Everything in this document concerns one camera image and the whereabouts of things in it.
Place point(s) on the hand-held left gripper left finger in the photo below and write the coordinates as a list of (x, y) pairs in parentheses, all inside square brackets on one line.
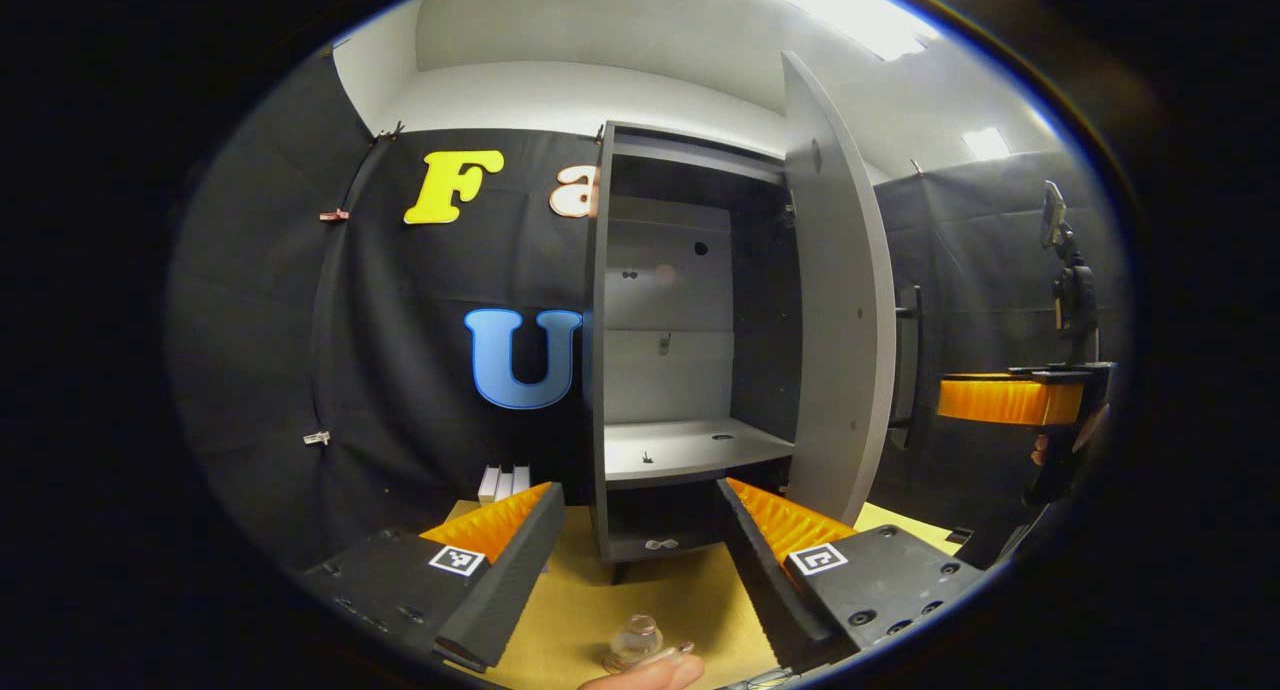
[(505, 600)]

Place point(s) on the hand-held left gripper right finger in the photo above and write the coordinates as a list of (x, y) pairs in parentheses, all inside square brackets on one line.
[(760, 590)]

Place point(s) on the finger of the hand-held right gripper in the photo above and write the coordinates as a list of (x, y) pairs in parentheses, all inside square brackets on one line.
[(1010, 400)]

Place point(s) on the clear plastic bottle red label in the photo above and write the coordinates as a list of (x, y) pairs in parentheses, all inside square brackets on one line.
[(638, 638)]

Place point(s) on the dark grey cabinet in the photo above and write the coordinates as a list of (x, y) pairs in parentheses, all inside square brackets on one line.
[(765, 320)]

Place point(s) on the light grey cabinet shelf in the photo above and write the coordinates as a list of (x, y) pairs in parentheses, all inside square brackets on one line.
[(680, 445)]

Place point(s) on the beige book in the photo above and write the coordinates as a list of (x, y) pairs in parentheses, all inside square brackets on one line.
[(488, 485)]

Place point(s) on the pale yellow mat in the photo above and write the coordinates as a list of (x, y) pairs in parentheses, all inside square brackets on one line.
[(900, 525)]

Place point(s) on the small ceiling light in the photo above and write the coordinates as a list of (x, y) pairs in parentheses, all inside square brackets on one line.
[(986, 144)]

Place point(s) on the black backdrop cloth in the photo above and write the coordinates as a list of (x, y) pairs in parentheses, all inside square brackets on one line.
[(250, 370)]

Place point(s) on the long ceiling light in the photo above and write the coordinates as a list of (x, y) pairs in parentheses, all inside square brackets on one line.
[(850, 10)]

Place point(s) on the black cloth clip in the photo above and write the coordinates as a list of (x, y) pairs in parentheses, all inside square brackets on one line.
[(390, 130)]

